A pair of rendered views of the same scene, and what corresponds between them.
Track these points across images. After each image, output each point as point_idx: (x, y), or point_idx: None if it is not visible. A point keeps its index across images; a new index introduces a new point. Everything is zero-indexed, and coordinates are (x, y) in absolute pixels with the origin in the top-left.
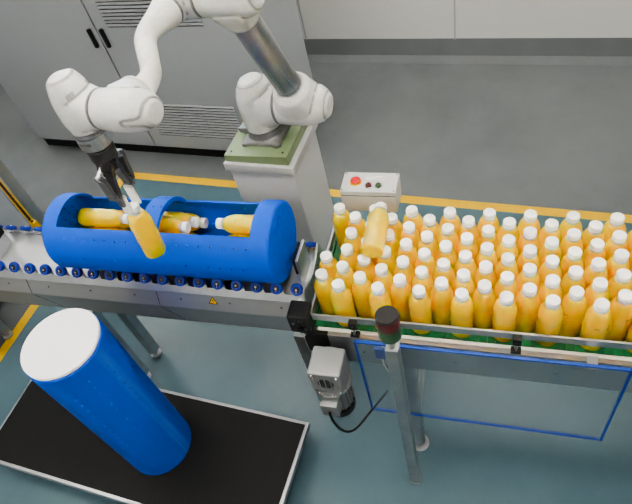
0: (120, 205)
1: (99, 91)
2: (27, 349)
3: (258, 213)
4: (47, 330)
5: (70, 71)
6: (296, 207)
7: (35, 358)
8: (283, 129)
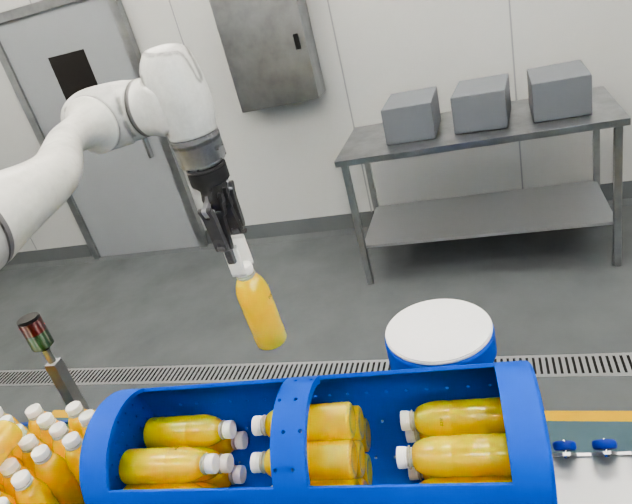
0: None
1: (122, 80)
2: (477, 314)
3: (116, 406)
4: (466, 333)
5: (145, 51)
6: None
7: (457, 310)
8: None
